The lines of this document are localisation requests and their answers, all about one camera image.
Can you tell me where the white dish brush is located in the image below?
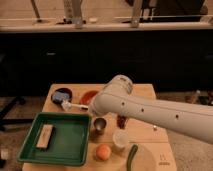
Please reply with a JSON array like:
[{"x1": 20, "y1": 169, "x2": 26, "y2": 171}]
[{"x1": 61, "y1": 101, "x2": 88, "y2": 111}]

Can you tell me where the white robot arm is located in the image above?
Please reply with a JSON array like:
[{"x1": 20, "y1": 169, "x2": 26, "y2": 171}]
[{"x1": 89, "y1": 75, "x2": 213, "y2": 144}]

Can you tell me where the green plastic tray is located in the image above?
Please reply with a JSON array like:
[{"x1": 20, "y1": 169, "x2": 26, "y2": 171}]
[{"x1": 18, "y1": 112, "x2": 91, "y2": 167}]

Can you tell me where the orange bowl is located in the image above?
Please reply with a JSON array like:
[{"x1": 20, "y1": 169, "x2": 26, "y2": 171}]
[{"x1": 80, "y1": 90, "x2": 97, "y2": 105}]

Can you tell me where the dark grape bunch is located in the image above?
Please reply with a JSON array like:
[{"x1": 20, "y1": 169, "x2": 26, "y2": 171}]
[{"x1": 117, "y1": 115, "x2": 128, "y2": 129}]

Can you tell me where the small metal cup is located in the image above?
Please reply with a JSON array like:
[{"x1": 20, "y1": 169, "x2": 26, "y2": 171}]
[{"x1": 93, "y1": 118, "x2": 107, "y2": 135}]

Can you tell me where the dark bowl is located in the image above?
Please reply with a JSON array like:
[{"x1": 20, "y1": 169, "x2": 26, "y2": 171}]
[{"x1": 51, "y1": 88, "x2": 72, "y2": 109}]

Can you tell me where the blue sponge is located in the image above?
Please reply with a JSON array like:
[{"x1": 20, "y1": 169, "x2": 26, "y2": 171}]
[{"x1": 52, "y1": 92, "x2": 69, "y2": 103}]

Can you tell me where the white plastic cup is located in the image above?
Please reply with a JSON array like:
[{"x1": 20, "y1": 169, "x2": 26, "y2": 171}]
[{"x1": 112, "y1": 129, "x2": 129, "y2": 149}]

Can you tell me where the orange fruit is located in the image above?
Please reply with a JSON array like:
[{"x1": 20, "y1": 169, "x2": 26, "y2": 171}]
[{"x1": 95, "y1": 144, "x2": 111, "y2": 161}]

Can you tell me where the green cucumber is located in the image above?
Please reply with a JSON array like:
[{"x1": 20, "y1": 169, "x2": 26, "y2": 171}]
[{"x1": 126, "y1": 144, "x2": 138, "y2": 171}]

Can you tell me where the wooden block eraser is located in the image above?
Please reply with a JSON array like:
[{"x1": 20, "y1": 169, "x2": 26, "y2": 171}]
[{"x1": 36, "y1": 124, "x2": 54, "y2": 149}]

